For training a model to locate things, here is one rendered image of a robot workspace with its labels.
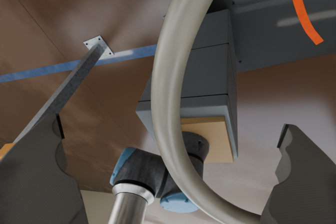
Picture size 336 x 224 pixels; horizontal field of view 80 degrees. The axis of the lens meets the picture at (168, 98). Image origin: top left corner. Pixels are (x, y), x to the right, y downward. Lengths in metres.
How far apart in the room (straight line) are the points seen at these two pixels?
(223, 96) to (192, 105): 0.12
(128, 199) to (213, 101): 0.45
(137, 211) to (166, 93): 0.57
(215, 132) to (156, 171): 0.29
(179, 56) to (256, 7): 1.33
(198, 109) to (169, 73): 0.63
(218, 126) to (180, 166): 0.60
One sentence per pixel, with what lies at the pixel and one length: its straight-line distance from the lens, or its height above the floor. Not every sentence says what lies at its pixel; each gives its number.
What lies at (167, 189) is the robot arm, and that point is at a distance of 0.78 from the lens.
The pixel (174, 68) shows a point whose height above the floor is 1.23.
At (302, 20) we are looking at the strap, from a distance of 1.58.
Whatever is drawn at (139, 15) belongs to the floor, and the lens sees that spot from 1.61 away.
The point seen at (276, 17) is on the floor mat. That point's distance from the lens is 1.53.
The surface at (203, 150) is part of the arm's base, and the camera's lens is 0.88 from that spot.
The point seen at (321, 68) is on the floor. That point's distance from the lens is 1.87.
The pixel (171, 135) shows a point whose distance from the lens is 0.21.
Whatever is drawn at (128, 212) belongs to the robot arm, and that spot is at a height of 1.24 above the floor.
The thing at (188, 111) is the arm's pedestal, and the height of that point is 0.85.
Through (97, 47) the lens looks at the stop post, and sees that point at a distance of 1.85.
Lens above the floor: 1.37
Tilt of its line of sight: 41 degrees down
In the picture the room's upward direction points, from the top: 164 degrees counter-clockwise
